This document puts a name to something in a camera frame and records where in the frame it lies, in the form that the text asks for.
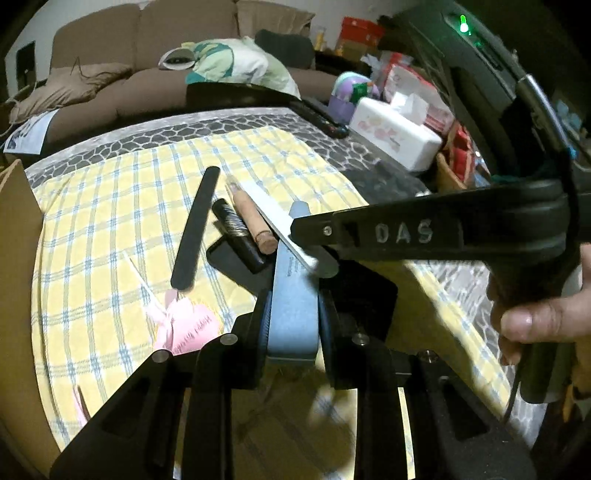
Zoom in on brown cushion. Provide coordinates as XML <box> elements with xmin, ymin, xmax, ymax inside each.
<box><xmin>9</xmin><ymin>62</ymin><xmax>132</xmax><ymax>124</ymax></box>

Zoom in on pink fluffy item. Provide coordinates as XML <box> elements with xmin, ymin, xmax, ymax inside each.
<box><xmin>124</xmin><ymin>250</ymin><xmax>226</xmax><ymax>356</ymax></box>

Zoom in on brown cardboard box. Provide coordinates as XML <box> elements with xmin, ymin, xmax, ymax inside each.
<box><xmin>1</xmin><ymin>160</ymin><xmax>60</xmax><ymax>479</ymax></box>

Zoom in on yellow plaid cloth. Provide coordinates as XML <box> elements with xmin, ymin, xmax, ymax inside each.
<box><xmin>29</xmin><ymin>125</ymin><xmax>509</xmax><ymax>480</ymax></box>

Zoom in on purple toy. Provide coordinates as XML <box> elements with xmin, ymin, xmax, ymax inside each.
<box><xmin>328</xmin><ymin>71</ymin><xmax>381</xmax><ymax>123</ymax></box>

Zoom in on black remote control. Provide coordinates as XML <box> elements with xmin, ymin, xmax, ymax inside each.
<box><xmin>290</xmin><ymin>97</ymin><xmax>349</xmax><ymax>139</ymax></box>

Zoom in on cork stick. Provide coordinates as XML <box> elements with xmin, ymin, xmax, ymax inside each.
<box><xmin>230</xmin><ymin>184</ymin><xmax>277</xmax><ymax>255</ymax></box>

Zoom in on black nail file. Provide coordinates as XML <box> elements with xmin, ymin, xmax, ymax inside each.
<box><xmin>170</xmin><ymin>166</ymin><xmax>221</xmax><ymax>291</ymax></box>

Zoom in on green white pillow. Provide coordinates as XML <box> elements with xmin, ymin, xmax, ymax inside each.
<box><xmin>185</xmin><ymin>37</ymin><xmax>301</xmax><ymax>99</ymax></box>

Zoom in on grey stone pattern mat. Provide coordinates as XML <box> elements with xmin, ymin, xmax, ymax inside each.
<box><xmin>25</xmin><ymin>106</ymin><xmax>555</xmax><ymax>444</ymax></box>

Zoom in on white tissue box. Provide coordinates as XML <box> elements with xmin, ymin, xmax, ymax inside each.
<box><xmin>349</xmin><ymin>93</ymin><xmax>443</xmax><ymax>173</ymax></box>

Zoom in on black mascara tube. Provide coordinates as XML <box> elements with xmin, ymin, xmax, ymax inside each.
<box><xmin>211</xmin><ymin>198</ymin><xmax>267</xmax><ymax>273</ymax></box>

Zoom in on white paper sheet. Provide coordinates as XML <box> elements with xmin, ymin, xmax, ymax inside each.
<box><xmin>3</xmin><ymin>109</ymin><xmax>59</xmax><ymax>155</ymax></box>

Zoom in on blue nail file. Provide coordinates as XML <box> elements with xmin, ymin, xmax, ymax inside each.
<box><xmin>267</xmin><ymin>201</ymin><xmax>320</xmax><ymax>365</ymax></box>

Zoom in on white nail file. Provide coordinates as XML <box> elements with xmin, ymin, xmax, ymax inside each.
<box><xmin>226</xmin><ymin>176</ymin><xmax>339</xmax><ymax>278</ymax></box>

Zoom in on brown sofa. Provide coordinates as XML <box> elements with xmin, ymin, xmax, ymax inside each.
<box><xmin>42</xmin><ymin>1</ymin><xmax>314</xmax><ymax>153</ymax></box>

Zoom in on person right hand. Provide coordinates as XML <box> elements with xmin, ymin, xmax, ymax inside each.
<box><xmin>487</xmin><ymin>243</ymin><xmax>590</xmax><ymax>370</ymax></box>

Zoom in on wicker basket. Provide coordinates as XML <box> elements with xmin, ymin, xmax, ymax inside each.
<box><xmin>436</xmin><ymin>152</ymin><xmax>468</xmax><ymax>193</ymax></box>

